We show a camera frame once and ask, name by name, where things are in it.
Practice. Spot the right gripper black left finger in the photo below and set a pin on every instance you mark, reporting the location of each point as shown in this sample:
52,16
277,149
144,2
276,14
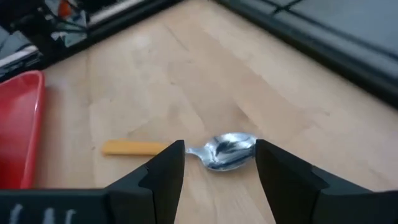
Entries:
149,193

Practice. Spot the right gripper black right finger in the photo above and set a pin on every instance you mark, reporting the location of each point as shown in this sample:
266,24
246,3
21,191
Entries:
298,193

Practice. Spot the red plastic serving tray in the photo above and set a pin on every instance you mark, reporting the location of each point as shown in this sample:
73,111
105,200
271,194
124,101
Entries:
18,130

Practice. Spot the black aluminium table frame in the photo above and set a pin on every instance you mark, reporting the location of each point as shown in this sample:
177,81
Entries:
357,70

